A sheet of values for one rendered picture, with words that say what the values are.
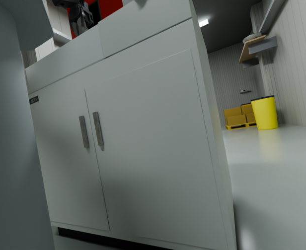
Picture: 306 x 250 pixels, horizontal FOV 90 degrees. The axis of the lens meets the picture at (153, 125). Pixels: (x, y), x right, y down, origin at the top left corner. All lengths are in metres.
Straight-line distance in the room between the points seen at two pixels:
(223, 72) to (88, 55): 6.64
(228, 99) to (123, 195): 6.56
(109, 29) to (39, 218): 0.62
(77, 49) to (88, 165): 0.51
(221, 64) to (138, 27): 6.69
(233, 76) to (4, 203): 7.06
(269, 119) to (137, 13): 3.80
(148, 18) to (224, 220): 0.69
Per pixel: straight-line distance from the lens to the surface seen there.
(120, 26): 0.68
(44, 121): 0.98
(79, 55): 0.80
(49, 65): 0.96
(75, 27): 0.92
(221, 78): 7.10
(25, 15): 0.48
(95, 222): 0.86
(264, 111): 4.13
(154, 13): 0.62
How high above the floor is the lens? 0.52
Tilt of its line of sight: 1 degrees up
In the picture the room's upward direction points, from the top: 10 degrees counter-clockwise
